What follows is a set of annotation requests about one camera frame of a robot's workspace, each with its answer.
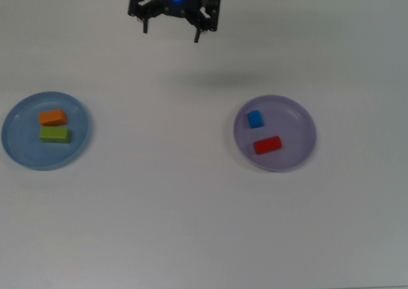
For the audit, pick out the blue block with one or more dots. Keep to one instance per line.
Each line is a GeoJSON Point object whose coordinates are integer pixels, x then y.
{"type": "Point", "coordinates": [255, 119]}

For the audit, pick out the purple plate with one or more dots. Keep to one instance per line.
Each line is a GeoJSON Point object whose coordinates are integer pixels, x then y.
{"type": "Point", "coordinates": [293, 136]}

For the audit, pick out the blue plate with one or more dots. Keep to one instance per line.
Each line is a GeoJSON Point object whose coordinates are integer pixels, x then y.
{"type": "Point", "coordinates": [44, 155]}

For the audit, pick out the red block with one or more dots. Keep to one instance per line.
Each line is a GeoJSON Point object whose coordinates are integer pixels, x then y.
{"type": "Point", "coordinates": [267, 145]}

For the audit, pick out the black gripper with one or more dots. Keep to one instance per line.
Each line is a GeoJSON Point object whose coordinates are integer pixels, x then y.
{"type": "Point", "coordinates": [173, 8]}

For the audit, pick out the orange block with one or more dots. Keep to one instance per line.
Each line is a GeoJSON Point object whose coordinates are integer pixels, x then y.
{"type": "Point", "coordinates": [52, 117]}

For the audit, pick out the green block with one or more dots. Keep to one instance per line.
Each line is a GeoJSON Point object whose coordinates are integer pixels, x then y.
{"type": "Point", "coordinates": [54, 135]}

